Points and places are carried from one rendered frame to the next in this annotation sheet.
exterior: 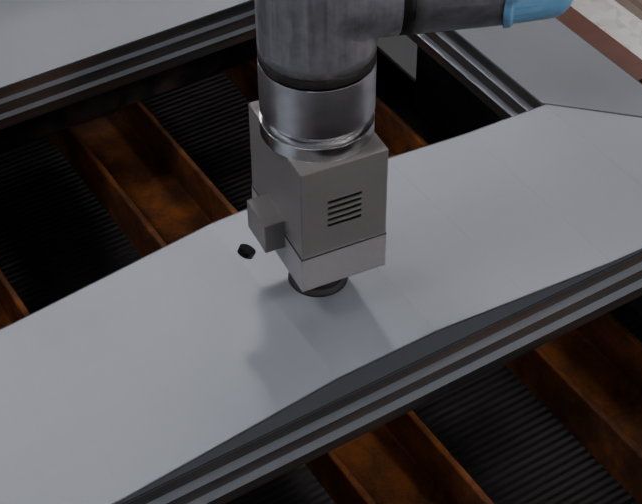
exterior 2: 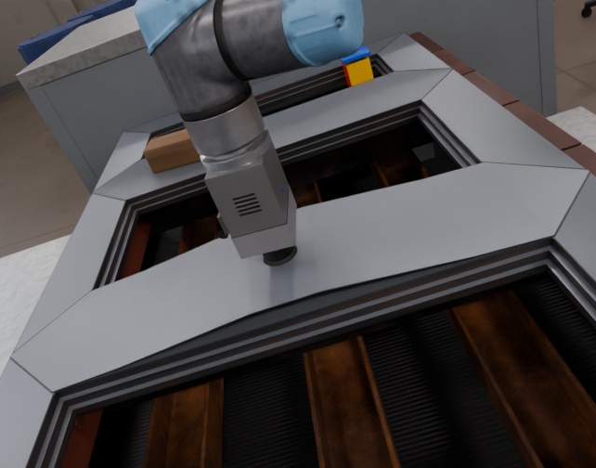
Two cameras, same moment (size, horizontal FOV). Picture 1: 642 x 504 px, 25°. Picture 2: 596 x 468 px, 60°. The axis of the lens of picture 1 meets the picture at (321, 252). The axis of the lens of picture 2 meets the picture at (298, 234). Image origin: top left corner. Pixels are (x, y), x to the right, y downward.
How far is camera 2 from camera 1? 63 cm
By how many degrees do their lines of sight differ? 31
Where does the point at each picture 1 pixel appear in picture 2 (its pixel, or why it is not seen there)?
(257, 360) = (220, 299)
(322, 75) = (193, 109)
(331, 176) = (226, 181)
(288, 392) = (222, 319)
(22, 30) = not seen: hidden behind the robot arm
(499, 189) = (421, 209)
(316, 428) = (241, 344)
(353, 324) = (279, 282)
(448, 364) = (339, 315)
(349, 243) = (261, 228)
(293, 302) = (257, 267)
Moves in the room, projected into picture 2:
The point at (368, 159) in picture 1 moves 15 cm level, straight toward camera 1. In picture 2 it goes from (250, 170) to (151, 271)
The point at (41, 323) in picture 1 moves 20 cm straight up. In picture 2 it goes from (152, 271) to (73, 142)
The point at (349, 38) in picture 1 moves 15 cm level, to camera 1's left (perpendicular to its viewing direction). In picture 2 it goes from (199, 81) to (90, 99)
